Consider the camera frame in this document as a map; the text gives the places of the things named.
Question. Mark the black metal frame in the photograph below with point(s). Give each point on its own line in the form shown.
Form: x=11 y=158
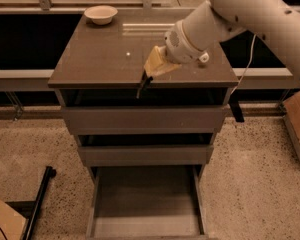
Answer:
x=31 y=209

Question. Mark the grey drawer cabinet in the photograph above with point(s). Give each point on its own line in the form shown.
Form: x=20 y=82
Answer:
x=102 y=67

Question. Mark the grey metal rail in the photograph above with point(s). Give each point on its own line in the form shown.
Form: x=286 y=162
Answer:
x=253 y=78

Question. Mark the cardboard box bottom left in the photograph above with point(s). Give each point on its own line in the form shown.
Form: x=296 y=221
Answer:
x=12 y=223

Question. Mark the grey top drawer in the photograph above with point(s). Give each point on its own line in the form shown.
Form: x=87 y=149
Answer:
x=110 y=121

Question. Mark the grey bottom drawer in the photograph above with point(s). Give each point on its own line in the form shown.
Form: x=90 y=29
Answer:
x=147 y=203

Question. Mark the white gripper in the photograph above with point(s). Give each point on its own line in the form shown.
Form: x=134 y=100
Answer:
x=180 y=49

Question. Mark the grey drawer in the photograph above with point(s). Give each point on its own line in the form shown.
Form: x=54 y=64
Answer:
x=110 y=121
x=147 y=203
x=146 y=155

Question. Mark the grey middle drawer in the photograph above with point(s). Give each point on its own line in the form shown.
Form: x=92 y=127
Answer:
x=146 y=155

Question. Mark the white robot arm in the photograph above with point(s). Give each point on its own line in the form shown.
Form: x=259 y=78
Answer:
x=272 y=21

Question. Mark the beige paper bowl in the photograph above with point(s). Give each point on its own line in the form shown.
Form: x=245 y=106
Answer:
x=101 y=15

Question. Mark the clear plastic water bottle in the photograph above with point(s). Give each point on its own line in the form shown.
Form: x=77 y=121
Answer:
x=204 y=58

